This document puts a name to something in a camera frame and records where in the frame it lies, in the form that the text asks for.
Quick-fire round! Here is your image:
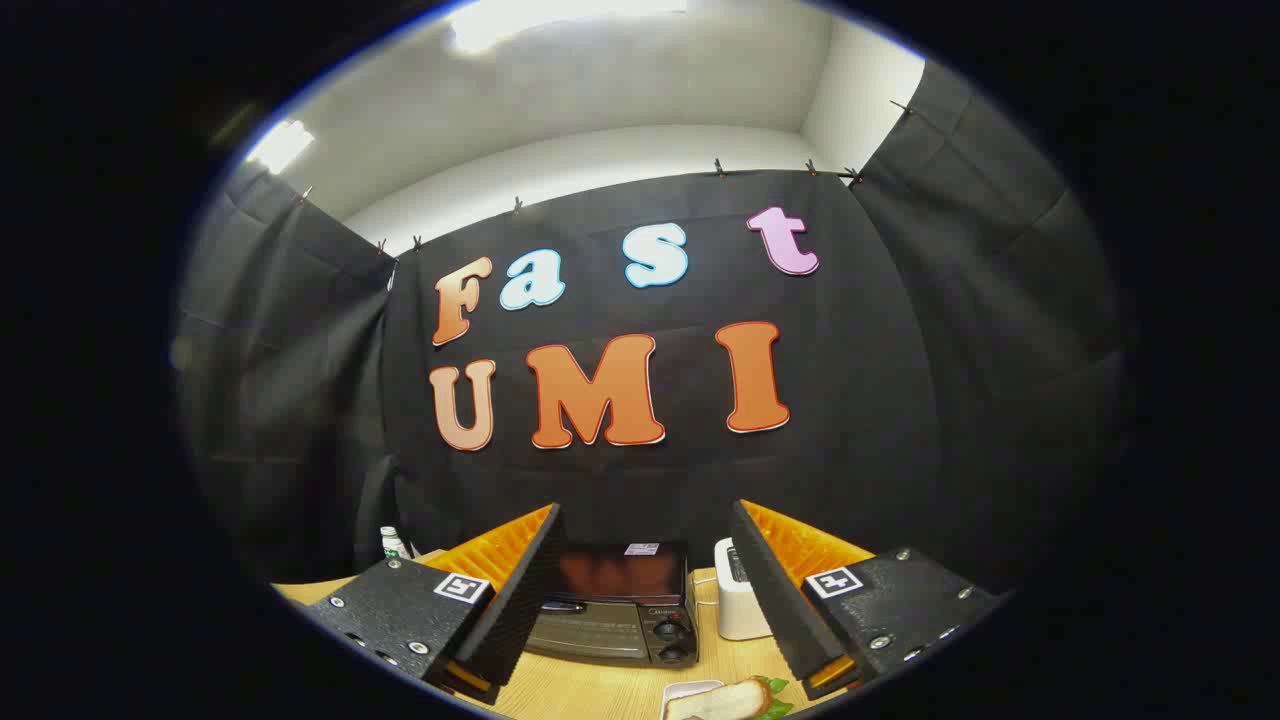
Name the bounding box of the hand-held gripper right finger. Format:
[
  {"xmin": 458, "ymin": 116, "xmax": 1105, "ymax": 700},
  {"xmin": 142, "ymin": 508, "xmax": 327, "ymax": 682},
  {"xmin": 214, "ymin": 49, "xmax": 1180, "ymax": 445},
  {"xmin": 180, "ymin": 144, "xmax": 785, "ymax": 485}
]
[{"xmin": 730, "ymin": 499, "xmax": 1006, "ymax": 701}]

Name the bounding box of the bread and lettuce sandwich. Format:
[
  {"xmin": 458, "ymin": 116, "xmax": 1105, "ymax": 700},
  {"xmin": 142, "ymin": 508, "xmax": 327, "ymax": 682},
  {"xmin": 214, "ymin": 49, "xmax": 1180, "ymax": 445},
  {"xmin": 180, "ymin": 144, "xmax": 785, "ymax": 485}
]
[{"xmin": 665, "ymin": 675, "xmax": 796, "ymax": 720}]

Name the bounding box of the black toaster oven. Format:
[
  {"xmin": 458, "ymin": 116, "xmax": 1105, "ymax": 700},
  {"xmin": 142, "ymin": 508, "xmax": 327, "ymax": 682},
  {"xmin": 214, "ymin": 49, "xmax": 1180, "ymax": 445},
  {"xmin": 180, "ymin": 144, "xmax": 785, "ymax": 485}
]
[{"xmin": 520, "ymin": 542, "xmax": 699, "ymax": 669}]

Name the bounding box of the white pop-up toaster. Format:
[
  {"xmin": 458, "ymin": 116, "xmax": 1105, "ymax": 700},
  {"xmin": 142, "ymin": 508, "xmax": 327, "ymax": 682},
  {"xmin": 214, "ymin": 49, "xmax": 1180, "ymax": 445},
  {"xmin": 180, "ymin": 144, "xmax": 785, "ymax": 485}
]
[{"xmin": 714, "ymin": 537, "xmax": 776, "ymax": 641}]

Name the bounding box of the small white ridged plate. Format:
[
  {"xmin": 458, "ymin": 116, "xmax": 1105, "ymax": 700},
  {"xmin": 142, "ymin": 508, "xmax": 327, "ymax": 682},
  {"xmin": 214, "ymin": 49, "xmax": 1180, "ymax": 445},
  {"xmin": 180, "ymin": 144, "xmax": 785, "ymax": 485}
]
[{"xmin": 660, "ymin": 680, "xmax": 726, "ymax": 720}]

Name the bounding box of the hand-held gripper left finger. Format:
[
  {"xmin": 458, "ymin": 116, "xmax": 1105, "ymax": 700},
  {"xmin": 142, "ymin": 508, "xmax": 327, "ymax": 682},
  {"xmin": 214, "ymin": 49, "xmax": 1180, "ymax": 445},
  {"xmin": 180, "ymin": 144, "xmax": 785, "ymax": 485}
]
[{"xmin": 300, "ymin": 503, "xmax": 566, "ymax": 706}]

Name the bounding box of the row of black cloth clips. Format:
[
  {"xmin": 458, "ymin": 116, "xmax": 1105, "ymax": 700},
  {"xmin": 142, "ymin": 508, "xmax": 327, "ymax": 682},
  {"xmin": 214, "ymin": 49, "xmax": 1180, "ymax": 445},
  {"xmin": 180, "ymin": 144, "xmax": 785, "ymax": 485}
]
[{"xmin": 298, "ymin": 98, "xmax": 913, "ymax": 253}]

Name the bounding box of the ceiling light panel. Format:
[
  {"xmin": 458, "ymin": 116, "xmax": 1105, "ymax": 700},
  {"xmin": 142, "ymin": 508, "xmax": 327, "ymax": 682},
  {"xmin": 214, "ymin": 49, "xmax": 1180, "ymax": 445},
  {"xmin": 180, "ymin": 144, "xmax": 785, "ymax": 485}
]
[{"xmin": 246, "ymin": 120, "xmax": 316, "ymax": 176}]

